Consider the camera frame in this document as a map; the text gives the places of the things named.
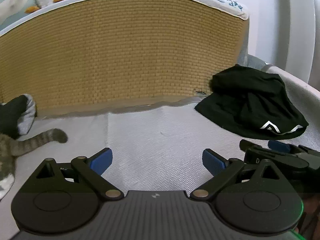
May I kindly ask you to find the black printed sweatshirt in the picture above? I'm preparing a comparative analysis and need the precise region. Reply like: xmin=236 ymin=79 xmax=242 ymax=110
xmin=195 ymin=64 xmax=309 ymax=140

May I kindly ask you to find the grey tabby cat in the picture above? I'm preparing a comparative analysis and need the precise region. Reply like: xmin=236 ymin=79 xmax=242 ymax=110
xmin=1 ymin=128 xmax=68 ymax=199

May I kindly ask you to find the black grey folded garment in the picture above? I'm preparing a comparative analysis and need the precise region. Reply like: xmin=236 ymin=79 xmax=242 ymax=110
xmin=1 ymin=94 xmax=36 ymax=139

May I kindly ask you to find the woven tan upright mattress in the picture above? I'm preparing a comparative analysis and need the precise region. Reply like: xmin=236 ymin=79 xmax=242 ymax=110
xmin=1 ymin=0 xmax=249 ymax=111

